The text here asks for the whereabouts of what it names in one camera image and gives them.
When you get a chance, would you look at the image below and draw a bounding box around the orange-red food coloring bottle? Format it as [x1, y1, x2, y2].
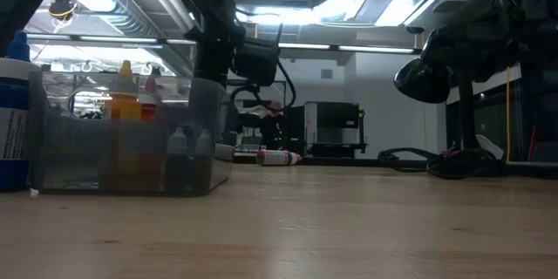
[139, 76, 165, 184]

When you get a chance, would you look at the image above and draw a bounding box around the yellow hanging cord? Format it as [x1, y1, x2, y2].
[499, 0, 512, 163]

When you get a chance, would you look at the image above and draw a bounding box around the blue food coloring bottle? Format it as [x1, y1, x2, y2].
[0, 30, 43, 193]

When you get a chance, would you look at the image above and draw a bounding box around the black desk lamp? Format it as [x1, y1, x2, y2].
[392, 25, 509, 180]

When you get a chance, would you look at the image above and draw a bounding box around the black lamp cable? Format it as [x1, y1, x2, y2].
[377, 146, 437, 174]

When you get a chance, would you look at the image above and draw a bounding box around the black aluminium table frame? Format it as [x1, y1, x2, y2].
[233, 154, 558, 180]

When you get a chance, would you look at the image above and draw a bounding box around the yellow food coloring bottle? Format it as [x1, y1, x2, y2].
[104, 59, 143, 184]

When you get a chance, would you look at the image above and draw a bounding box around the smoky transparent plastic bin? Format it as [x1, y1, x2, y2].
[28, 69, 235, 197]

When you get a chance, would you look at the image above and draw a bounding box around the black ceiling cord reel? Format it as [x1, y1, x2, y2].
[47, 0, 79, 23]

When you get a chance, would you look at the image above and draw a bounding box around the long ceiling light strip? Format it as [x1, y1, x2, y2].
[278, 41, 418, 55]

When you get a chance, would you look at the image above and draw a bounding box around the black equipment cabinet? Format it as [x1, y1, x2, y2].
[303, 100, 368, 159]

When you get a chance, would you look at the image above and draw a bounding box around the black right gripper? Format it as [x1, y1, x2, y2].
[433, 0, 558, 83]

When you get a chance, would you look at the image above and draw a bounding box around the pink food coloring bottle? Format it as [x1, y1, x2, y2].
[255, 148, 303, 167]

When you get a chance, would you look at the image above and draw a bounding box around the person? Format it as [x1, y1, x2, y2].
[250, 99, 287, 152]

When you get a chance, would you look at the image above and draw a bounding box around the red rod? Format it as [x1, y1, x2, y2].
[527, 125, 536, 162]

